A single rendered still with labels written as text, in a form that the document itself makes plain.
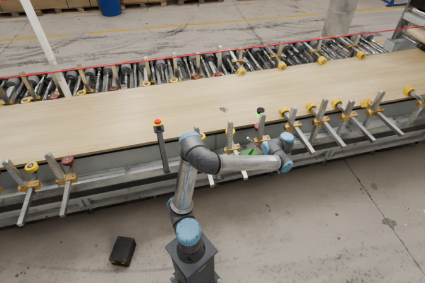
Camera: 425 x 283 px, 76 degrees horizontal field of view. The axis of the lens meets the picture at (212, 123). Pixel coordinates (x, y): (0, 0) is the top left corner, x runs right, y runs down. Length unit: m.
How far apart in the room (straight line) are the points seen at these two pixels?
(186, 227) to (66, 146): 1.17
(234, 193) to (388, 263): 1.43
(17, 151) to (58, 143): 0.29
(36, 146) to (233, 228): 1.80
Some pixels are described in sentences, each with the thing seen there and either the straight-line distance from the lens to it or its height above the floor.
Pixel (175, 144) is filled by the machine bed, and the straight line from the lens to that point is 2.30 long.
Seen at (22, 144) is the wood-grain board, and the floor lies 0.90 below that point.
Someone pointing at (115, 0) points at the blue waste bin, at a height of 0.34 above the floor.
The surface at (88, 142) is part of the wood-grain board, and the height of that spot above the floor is 0.90.
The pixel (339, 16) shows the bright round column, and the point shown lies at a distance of 5.80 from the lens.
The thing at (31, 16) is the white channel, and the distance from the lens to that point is 2.62.
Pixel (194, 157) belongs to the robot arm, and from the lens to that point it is 1.33.
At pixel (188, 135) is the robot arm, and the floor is 1.44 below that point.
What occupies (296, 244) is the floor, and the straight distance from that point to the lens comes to 2.74.
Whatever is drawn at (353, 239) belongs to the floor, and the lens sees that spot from 2.94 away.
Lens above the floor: 2.42
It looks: 42 degrees down
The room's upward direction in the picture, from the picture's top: 1 degrees counter-clockwise
